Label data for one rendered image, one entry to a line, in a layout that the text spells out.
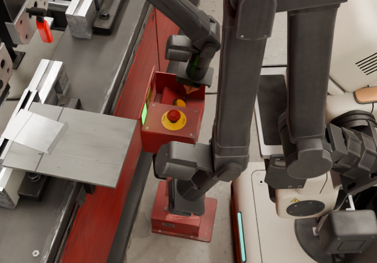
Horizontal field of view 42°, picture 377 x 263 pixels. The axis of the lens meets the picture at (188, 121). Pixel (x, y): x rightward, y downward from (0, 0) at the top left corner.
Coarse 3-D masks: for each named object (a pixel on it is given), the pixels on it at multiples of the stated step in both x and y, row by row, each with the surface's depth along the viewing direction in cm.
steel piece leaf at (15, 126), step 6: (18, 114) 117; (24, 114) 117; (30, 114) 117; (18, 120) 116; (24, 120) 116; (12, 126) 115; (18, 126) 115; (6, 132) 114; (12, 132) 114; (18, 132) 114; (6, 138) 113; (12, 138) 113
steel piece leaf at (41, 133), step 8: (32, 120) 116; (40, 120) 116; (48, 120) 116; (24, 128) 115; (32, 128) 115; (40, 128) 115; (48, 128) 115; (56, 128) 115; (64, 128) 113; (24, 136) 113; (32, 136) 113; (40, 136) 113; (48, 136) 113; (56, 136) 111; (24, 144) 112; (32, 144) 112; (40, 144) 112; (48, 144) 112; (56, 144) 112; (48, 152) 110
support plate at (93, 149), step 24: (72, 120) 116; (96, 120) 116; (120, 120) 116; (72, 144) 112; (96, 144) 112; (120, 144) 112; (24, 168) 109; (48, 168) 109; (72, 168) 109; (96, 168) 109; (120, 168) 109
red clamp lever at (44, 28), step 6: (30, 12) 102; (36, 12) 102; (42, 12) 101; (36, 18) 103; (42, 18) 103; (36, 24) 105; (42, 24) 104; (48, 24) 106; (42, 30) 106; (48, 30) 106; (42, 36) 107; (48, 36) 107; (48, 42) 109
